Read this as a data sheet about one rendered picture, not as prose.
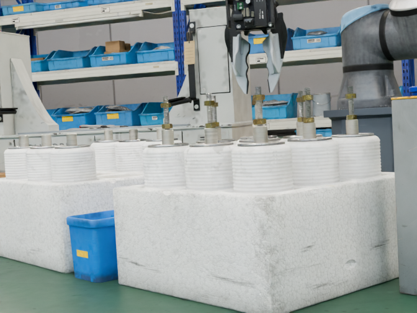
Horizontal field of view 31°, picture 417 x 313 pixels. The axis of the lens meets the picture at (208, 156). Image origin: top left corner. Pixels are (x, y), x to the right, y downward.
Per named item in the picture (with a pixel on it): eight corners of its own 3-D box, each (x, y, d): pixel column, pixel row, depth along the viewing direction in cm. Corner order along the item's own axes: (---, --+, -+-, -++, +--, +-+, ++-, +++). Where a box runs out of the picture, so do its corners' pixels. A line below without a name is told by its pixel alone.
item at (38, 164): (61, 222, 176) (56, 146, 175) (81, 225, 168) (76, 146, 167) (23, 228, 170) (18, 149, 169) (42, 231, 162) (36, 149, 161)
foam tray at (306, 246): (264, 250, 163) (259, 169, 162) (419, 271, 134) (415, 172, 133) (117, 284, 137) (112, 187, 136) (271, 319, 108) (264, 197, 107)
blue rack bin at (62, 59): (73, 73, 710) (71, 51, 709) (109, 70, 697) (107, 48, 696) (45, 71, 663) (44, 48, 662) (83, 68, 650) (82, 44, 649)
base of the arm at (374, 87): (342, 109, 183) (340, 69, 182) (405, 105, 177) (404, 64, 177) (331, 110, 168) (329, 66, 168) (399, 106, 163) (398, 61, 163)
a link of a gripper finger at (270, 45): (266, 92, 112) (254, 31, 112) (270, 92, 118) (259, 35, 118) (286, 87, 112) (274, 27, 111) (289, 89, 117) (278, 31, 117)
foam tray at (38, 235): (123, 231, 204) (120, 166, 203) (213, 244, 174) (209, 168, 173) (-13, 253, 180) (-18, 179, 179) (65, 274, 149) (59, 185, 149)
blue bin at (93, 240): (185, 253, 166) (182, 199, 165) (218, 258, 157) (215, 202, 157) (67, 277, 146) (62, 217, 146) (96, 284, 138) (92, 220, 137)
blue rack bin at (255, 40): (254, 58, 650) (253, 34, 648) (297, 55, 637) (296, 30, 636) (237, 55, 603) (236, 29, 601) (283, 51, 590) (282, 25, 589)
